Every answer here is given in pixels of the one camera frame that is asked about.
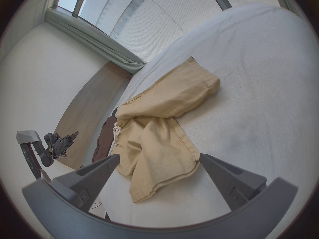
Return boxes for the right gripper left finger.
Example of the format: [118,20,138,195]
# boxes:
[53,154,120,212]

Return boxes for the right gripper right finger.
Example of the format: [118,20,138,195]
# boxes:
[200,153,267,211]

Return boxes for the tan shorts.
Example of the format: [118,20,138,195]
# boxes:
[113,56,221,203]

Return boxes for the bed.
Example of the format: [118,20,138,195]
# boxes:
[53,1,319,230]

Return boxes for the brown shorts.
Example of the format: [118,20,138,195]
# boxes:
[92,116,118,164]

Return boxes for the grey-green curtain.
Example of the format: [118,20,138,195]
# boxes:
[46,8,147,75]

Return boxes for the window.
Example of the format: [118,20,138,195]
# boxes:
[47,0,293,68]

